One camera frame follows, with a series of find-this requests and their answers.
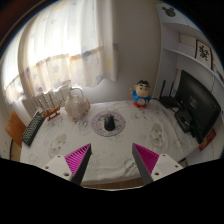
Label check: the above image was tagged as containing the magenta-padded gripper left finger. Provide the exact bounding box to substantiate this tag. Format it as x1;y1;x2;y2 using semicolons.
40;143;92;185

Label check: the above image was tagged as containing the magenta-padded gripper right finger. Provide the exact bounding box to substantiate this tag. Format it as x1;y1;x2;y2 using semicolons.
131;143;184;186

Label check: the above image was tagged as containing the black computer mouse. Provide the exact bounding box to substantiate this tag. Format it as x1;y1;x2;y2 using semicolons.
103;113;116;132

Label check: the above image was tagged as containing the round purple-print mouse pad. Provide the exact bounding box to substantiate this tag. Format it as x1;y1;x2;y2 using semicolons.
91;110;127;138

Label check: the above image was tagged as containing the white printed tablecloth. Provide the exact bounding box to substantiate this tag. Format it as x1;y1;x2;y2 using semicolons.
19;99;201;184

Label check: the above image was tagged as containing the large white conch shell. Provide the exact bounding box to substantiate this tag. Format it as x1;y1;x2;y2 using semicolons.
64;91;92;122

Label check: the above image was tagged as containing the wooden model sailing ship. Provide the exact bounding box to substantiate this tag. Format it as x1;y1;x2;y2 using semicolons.
35;91;62;122

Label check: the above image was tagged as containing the small black box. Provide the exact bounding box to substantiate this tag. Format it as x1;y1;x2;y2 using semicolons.
174;109;194;134

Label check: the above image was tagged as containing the black keyboard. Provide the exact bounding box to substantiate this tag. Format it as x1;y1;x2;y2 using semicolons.
21;110;45;148

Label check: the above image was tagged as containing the black router with antennas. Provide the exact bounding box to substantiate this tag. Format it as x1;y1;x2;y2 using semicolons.
158;79;181;109

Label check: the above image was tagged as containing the cartoon boy figurine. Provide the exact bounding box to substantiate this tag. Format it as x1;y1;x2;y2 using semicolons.
130;79;153;109

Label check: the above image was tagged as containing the red packet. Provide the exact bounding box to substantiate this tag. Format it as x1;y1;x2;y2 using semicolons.
198;128;218;152

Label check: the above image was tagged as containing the wooden chair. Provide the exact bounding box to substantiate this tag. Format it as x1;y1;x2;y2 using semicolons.
4;110;28;148

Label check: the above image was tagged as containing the white radiator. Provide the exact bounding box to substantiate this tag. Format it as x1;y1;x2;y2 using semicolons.
21;84;84;118

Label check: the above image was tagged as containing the black monitor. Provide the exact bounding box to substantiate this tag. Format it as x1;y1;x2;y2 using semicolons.
174;69;222;144

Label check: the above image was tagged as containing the white star-print curtain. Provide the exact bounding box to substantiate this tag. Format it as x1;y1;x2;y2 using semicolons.
2;0;119;104

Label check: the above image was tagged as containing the white shelf unit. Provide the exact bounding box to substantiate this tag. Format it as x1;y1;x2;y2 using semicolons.
153;3;224;101

